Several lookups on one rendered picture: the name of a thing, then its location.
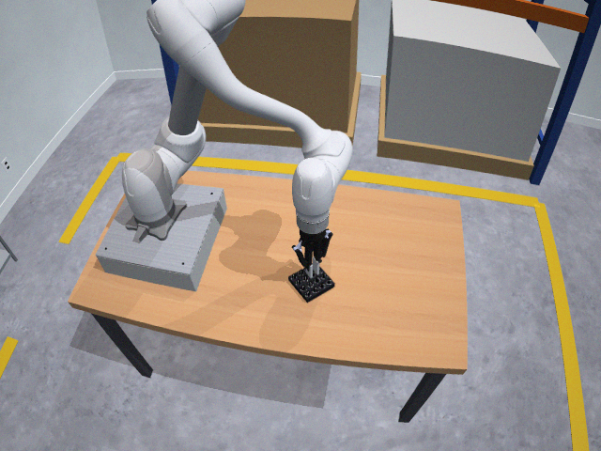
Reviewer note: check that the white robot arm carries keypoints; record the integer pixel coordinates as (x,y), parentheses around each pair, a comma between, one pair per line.
(184,28)

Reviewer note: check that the black knob box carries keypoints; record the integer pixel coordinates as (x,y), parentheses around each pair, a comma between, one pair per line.
(304,286)

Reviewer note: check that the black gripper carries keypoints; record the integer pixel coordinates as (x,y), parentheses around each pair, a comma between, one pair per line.
(310,247)

